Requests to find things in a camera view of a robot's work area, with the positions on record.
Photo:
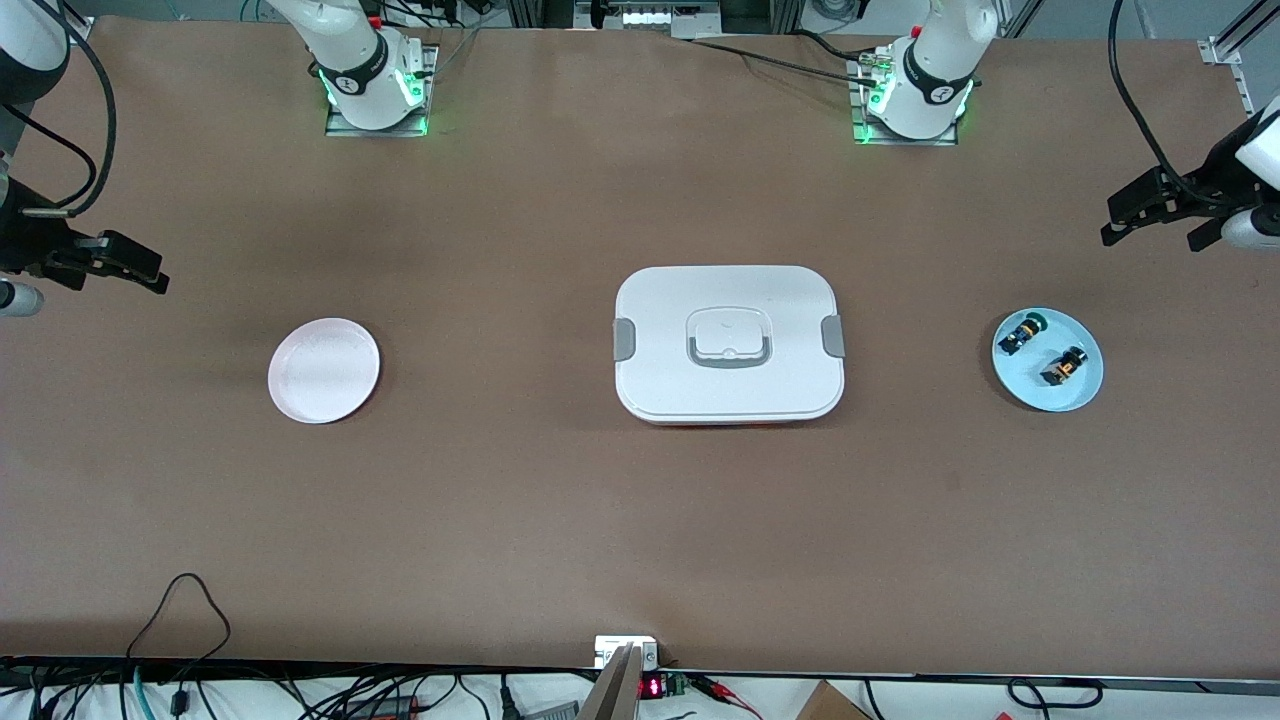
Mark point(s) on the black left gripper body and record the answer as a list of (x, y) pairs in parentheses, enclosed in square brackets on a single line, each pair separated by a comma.
[(1213, 171)]

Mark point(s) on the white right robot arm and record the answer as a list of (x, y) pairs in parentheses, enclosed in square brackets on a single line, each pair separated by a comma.
[(355, 60)]

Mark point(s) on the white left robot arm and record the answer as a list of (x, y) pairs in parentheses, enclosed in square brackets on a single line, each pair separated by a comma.
[(935, 50)]

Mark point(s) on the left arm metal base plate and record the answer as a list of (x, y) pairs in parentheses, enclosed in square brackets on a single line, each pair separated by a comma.
[(862, 70)]

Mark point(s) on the orange and black switch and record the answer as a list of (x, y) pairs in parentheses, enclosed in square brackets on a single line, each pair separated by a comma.
[(1062, 367)]

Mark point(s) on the aluminium corner profile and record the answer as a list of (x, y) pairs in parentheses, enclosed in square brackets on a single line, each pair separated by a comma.
[(1222, 50), (82, 32)]

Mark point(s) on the red clip leads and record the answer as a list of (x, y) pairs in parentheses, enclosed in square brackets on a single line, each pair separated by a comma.
[(720, 688)]

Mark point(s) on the green circuit board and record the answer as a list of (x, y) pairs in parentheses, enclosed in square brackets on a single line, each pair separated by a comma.
[(678, 686)]

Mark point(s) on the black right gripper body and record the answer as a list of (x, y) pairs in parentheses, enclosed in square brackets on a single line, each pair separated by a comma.
[(22, 243)]

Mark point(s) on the red LED display module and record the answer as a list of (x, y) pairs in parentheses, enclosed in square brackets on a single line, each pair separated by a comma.
[(652, 688)]

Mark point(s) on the white power strip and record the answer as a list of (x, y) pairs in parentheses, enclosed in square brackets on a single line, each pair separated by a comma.
[(670, 17)]

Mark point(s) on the pink round plate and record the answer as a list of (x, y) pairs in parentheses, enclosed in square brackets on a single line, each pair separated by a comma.
[(325, 370)]

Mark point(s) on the aluminium rear frame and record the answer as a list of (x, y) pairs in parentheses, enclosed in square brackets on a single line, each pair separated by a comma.
[(540, 12)]

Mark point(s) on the brown cardboard box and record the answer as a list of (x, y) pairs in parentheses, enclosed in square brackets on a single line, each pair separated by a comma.
[(830, 705)]

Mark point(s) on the white lidded container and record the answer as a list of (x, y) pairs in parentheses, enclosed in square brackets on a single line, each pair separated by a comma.
[(730, 390)]

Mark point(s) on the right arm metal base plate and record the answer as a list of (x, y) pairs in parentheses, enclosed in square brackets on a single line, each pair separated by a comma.
[(428, 60)]

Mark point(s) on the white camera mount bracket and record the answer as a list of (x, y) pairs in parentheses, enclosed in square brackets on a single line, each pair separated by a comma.
[(610, 650)]

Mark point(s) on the light blue round plate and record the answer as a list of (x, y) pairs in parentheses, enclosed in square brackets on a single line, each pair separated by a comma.
[(1020, 375)]

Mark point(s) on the aluminium camera mount bar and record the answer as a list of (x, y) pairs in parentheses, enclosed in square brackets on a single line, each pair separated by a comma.
[(615, 695)]

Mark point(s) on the green headed switch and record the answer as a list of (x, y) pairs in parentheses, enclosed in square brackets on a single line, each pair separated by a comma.
[(1022, 334)]

